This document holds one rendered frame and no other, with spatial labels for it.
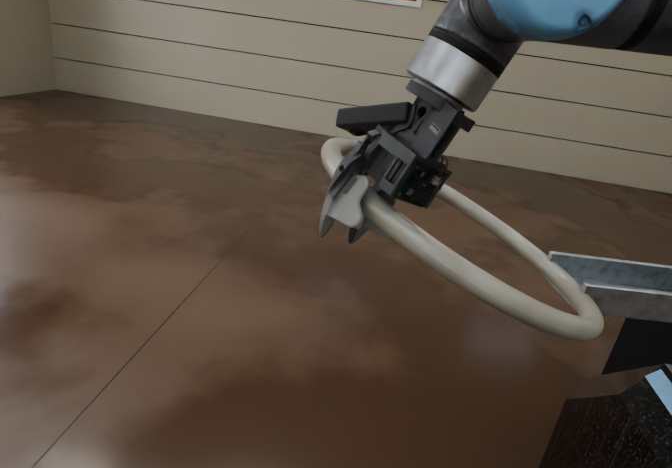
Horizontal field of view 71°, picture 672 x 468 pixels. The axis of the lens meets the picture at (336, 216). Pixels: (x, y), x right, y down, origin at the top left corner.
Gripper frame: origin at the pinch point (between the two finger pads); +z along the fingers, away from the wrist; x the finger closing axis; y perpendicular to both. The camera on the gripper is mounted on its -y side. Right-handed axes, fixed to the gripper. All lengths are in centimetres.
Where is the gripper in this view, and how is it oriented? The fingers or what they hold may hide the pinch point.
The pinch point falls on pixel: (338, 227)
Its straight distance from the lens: 59.7
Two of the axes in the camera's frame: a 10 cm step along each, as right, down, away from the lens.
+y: 5.0, 5.6, -6.7
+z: -5.1, 8.1, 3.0
